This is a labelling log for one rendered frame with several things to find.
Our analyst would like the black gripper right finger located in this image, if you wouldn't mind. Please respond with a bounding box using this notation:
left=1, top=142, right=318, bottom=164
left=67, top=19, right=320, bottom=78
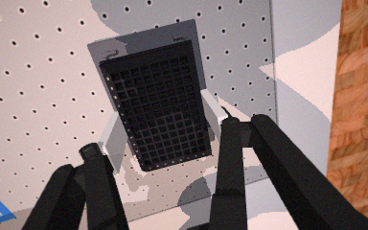
left=200, top=89, right=368, bottom=230

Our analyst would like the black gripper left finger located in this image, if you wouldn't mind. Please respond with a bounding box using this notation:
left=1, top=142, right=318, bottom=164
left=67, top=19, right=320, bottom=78
left=21, top=111, right=129, bottom=230

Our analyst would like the black well plate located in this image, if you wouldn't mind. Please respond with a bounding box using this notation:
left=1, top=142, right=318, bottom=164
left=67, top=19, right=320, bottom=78
left=99, top=39, right=212, bottom=173

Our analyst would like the blue tape rectangle outline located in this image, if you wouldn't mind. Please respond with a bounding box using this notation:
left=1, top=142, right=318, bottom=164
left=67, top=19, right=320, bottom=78
left=0, top=201, right=16, bottom=222

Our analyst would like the grey perforated base plate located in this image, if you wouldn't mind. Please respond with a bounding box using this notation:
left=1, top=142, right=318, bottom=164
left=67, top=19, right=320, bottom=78
left=0, top=0, right=279, bottom=230

